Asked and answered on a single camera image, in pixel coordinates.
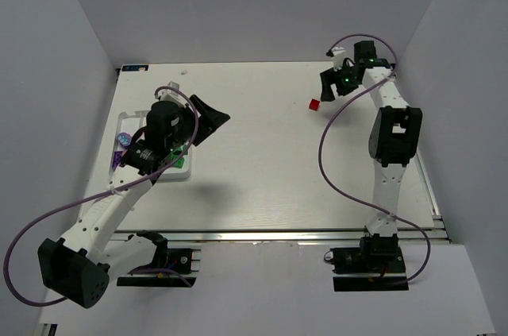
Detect small red lego brick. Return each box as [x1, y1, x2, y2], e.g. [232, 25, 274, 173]
[309, 99, 321, 111]

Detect green square lego brick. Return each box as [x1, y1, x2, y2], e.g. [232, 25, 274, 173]
[171, 155, 186, 169]

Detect purple oval flower lego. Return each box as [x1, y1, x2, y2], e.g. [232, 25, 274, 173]
[116, 132, 132, 148]

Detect purple lego plate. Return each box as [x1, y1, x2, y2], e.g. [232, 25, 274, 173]
[110, 151, 123, 171]

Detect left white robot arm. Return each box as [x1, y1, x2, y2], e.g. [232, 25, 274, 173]
[37, 95, 230, 308]

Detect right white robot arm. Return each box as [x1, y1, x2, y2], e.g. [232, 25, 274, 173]
[320, 41, 423, 256]

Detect white divided sorting tray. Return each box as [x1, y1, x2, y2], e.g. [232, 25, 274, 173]
[109, 110, 192, 182]

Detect left blue table sticker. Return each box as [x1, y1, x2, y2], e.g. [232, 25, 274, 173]
[121, 64, 148, 72]

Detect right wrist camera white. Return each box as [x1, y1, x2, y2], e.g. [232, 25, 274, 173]
[326, 46, 348, 71]

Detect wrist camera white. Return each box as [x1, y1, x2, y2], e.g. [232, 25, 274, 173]
[154, 81, 187, 107]
[326, 46, 348, 71]

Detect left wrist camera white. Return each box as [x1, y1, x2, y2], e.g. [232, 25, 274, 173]
[154, 81, 187, 107]

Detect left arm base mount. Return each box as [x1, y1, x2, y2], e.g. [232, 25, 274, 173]
[117, 230, 201, 288]

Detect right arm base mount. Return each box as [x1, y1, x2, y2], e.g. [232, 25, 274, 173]
[323, 247, 409, 292]

